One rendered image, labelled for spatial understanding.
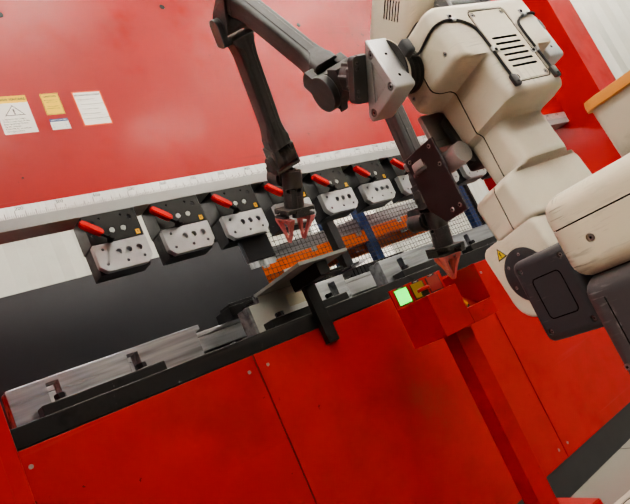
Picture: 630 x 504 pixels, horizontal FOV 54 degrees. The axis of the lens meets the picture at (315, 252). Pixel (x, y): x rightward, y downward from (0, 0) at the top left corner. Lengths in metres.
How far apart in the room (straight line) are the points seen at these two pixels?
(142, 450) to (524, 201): 0.96
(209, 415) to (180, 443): 0.10
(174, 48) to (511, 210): 1.34
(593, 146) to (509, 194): 2.41
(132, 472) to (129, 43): 1.29
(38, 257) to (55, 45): 4.28
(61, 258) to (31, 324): 4.01
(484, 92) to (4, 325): 1.59
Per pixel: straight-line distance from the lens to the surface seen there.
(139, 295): 2.28
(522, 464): 1.81
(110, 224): 1.73
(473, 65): 1.21
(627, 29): 9.67
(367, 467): 1.75
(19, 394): 1.57
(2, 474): 1.32
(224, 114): 2.08
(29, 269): 6.11
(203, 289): 2.37
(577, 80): 3.58
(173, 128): 1.96
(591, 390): 2.56
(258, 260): 1.91
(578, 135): 3.59
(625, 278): 0.89
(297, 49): 1.35
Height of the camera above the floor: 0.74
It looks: 10 degrees up
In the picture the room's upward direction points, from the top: 25 degrees counter-clockwise
